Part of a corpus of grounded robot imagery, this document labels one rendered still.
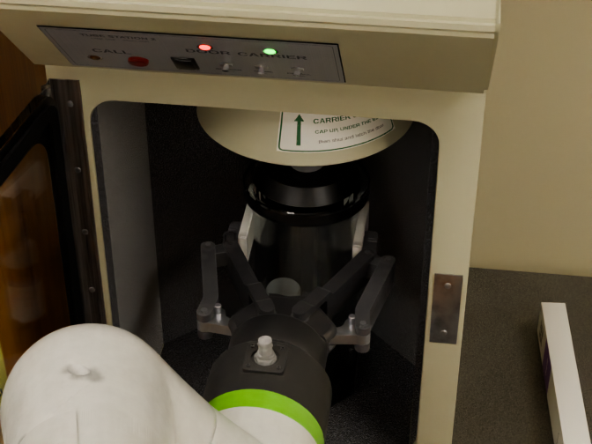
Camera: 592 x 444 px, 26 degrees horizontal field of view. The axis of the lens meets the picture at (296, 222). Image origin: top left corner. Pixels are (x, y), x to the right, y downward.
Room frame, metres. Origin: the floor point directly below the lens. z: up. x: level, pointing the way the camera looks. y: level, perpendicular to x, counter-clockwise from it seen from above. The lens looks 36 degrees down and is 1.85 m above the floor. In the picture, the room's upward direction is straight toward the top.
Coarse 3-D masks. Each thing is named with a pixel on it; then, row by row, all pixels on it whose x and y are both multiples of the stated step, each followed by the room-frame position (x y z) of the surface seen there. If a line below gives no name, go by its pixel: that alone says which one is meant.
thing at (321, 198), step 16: (256, 176) 0.90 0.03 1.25; (272, 176) 0.89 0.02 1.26; (288, 176) 0.89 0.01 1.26; (304, 176) 0.89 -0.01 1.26; (320, 176) 0.89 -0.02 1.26; (336, 176) 0.89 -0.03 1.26; (352, 176) 0.90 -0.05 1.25; (272, 192) 0.88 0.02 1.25; (288, 192) 0.87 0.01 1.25; (304, 192) 0.87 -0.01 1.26; (320, 192) 0.87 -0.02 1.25; (336, 192) 0.87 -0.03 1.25; (352, 192) 0.88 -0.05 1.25
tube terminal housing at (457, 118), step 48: (96, 96) 0.82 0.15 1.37; (144, 96) 0.82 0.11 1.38; (192, 96) 0.81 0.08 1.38; (240, 96) 0.81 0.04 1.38; (288, 96) 0.80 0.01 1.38; (336, 96) 0.80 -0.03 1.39; (384, 96) 0.79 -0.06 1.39; (432, 96) 0.79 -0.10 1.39; (480, 96) 0.78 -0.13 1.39; (480, 144) 0.79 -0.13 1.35; (96, 192) 0.82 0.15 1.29; (432, 240) 0.79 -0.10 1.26; (432, 288) 0.79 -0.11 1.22; (432, 384) 0.79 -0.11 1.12; (432, 432) 0.79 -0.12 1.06
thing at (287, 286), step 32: (256, 160) 0.93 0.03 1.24; (256, 192) 0.88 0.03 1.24; (256, 224) 0.89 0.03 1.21; (288, 224) 0.86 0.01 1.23; (352, 224) 0.88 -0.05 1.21; (256, 256) 0.89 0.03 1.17; (288, 256) 0.86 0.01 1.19; (320, 256) 0.86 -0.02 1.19; (288, 288) 0.86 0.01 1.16; (352, 352) 0.89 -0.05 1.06
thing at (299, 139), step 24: (216, 120) 0.86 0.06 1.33; (240, 120) 0.84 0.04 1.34; (264, 120) 0.83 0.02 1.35; (288, 120) 0.83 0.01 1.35; (312, 120) 0.83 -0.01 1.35; (336, 120) 0.83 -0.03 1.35; (360, 120) 0.84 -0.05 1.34; (384, 120) 0.85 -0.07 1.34; (240, 144) 0.83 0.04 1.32; (264, 144) 0.82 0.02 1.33; (288, 144) 0.82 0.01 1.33; (312, 144) 0.82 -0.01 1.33; (336, 144) 0.82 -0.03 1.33; (360, 144) 0.83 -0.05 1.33; (384, 144) 0.84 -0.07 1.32
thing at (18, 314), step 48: (48, 96) 0.80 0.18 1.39; (0, 144) 0.73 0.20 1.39; (0, 192) 0.71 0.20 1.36; (48, 192) 0.78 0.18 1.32; (0, 240) 0.70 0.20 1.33; (48, 240) 0.77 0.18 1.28; (0, 288) 0.69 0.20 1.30; (48, 288) 0.76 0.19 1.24; (0, 336) 0.68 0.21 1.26; (0, 384) 0.67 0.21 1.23; (0, 432) 0.66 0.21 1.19
